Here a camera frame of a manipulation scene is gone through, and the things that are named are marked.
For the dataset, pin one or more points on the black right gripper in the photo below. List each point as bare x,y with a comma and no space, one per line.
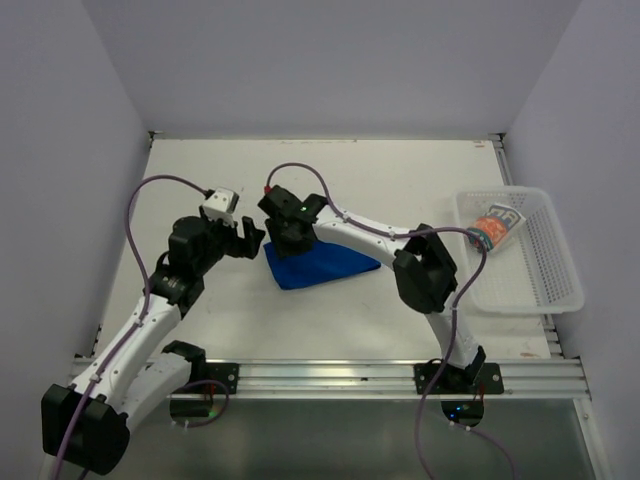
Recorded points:
283,248

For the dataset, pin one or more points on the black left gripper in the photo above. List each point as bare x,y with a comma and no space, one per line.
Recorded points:
244,247

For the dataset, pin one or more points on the blue towel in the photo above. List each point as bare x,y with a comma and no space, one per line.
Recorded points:
324,263

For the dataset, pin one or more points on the rabbit print towel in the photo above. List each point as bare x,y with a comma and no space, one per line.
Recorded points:
492,230

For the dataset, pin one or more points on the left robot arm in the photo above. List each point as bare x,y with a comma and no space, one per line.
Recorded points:
89,422

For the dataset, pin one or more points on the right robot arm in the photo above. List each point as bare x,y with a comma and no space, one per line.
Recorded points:
424,273

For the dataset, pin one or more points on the white plastic basket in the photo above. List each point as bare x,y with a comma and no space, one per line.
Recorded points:
530,273

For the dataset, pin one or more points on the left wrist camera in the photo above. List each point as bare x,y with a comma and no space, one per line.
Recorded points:
220,204

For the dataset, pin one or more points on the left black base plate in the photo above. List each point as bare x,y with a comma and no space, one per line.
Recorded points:
226,373

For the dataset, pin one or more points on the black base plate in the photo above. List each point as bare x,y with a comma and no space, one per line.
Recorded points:
226,373
453,381

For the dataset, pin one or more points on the aluminium mounting rail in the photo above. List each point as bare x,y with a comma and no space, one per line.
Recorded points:
393,379

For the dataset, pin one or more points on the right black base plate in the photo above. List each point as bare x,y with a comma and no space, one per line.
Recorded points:
453,381

